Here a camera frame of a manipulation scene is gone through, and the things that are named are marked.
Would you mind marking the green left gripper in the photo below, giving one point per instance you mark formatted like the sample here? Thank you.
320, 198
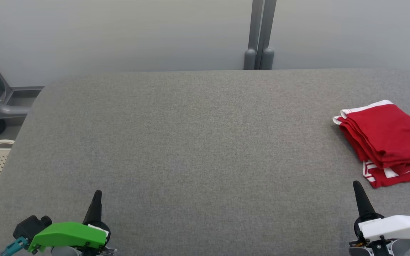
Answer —
66, 234

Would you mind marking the red shorts with white stripe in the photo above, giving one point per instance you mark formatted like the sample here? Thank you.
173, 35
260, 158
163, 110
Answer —
383, 135

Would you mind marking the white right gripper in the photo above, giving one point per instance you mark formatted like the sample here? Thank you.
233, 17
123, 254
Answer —
397, 227

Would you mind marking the grey metal double post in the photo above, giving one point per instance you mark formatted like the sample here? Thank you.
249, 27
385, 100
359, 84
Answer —
260, 35

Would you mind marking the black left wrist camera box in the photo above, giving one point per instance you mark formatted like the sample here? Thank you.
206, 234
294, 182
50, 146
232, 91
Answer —
30, 225

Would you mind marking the red white basketball jersey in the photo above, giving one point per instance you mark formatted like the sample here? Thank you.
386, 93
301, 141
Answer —
393, 179

